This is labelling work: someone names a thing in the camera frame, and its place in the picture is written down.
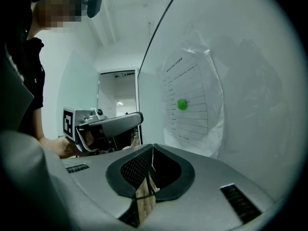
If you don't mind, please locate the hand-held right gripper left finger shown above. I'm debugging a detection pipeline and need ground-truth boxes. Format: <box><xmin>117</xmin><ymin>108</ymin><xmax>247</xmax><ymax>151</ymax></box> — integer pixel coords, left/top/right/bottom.
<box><xmin>105</xmin><ymin>143</ymin><xmax>154</xmax><ymax>199</ymax></box>

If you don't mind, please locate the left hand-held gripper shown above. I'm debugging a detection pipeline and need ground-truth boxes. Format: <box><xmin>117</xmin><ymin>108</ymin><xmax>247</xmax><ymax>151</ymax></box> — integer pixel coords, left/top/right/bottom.
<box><xmin>63</xmin><ymin>106</ymin><xmax>144</xmax><ymax>154</ymax></box>

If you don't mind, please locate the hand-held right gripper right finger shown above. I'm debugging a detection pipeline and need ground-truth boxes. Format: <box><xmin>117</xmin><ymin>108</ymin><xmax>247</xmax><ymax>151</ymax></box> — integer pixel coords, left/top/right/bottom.
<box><xmin>152</xmin><ymin>143</ymin><xmax>196</xmax><ymax>202</ymax></box>

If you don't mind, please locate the green round magnet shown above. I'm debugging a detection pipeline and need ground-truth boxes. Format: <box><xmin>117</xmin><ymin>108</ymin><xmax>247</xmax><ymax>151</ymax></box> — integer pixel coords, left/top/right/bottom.
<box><xmin>177</xmin><ymin>98</ymin><xmax>189</xmax><ymax>111</ymax></box>

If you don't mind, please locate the white printed paper sheet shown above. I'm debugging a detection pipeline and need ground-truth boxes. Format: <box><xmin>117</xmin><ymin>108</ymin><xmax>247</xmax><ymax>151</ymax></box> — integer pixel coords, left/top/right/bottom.
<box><xmin>156</xmin><ymin>31</ymin><xmax>225</xmax><ymax>159</ymax></box>

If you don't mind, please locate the black framed whiteboard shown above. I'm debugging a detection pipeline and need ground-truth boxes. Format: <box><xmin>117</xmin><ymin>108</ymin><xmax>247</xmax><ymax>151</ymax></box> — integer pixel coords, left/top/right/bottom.
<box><xmin>136</xmin><ymin>0</ymin><xmax>308</xmax><ymax>202</ymax></box>

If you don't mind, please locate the person's left forearm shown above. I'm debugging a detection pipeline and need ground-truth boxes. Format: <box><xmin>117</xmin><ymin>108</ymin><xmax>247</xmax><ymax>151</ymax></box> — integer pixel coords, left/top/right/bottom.
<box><xmin>39</xmin><ymin>135</ymin><xmax>81</xmax><ymax>160</ymax></box>

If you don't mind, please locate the person's left hand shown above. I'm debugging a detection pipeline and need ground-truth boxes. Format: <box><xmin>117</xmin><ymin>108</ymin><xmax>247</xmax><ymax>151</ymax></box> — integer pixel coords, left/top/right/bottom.
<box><xmin>83</xmin><ymin>126</ymin><xmax>114</xmax><ymax>147</ymax></box>

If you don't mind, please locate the person's black shirt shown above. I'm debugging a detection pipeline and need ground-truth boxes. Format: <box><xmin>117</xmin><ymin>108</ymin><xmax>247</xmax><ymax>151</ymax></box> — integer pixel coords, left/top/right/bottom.
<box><xmin>16</xmin><ymin>37</ymin><xmax>46</xmax><ymax>141</ymax></box>

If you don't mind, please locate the person's head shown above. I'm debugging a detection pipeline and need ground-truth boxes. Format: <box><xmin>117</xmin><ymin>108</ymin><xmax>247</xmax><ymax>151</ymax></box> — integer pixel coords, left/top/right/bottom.
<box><xmin>30</xmin><ymin>0</ymin><xmax>89</xmax><ymax>34</ymax></box>

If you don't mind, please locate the black head camera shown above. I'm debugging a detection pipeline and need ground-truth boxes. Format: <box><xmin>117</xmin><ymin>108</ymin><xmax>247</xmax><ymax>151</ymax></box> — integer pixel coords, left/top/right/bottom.
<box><xmin>86</xmin><ymin>0</ymin><xmax>105</xmax><ymax>19</ymax></box>

